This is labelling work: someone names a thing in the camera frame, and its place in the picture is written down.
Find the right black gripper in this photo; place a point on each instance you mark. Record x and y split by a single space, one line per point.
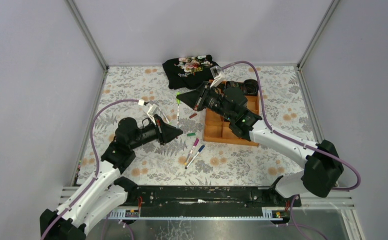
202 100

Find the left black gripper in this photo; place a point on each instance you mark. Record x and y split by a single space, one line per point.
160 131

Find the white pen light green cap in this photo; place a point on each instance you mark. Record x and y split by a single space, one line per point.
178 110

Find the white pen magenta cap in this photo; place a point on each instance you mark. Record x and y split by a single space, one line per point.
191 151

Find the white pen blue cap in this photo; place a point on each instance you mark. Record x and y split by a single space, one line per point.
195 155

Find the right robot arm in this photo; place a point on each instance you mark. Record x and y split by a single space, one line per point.
318 160

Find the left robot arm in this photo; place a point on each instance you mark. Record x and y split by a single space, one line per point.
107 188

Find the black floral folded shirt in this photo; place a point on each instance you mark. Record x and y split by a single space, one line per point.
188 72

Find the orange wooden compartment tray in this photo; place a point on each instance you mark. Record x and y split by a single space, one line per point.
216 128

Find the floral patterned table mat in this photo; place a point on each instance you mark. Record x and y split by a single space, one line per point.
218 164

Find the rolled black belt top middle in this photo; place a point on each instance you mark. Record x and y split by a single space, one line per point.
233 84

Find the rolled black belt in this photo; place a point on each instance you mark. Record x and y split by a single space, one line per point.
233 84
250 87

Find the rolled black belt top right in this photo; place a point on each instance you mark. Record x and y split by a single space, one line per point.
250 87

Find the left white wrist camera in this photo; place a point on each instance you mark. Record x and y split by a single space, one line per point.
150 109

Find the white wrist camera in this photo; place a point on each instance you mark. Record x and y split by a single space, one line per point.
150 109
217 74

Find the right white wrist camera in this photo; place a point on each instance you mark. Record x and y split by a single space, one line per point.
217 74

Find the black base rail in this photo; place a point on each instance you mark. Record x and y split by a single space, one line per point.
239 202

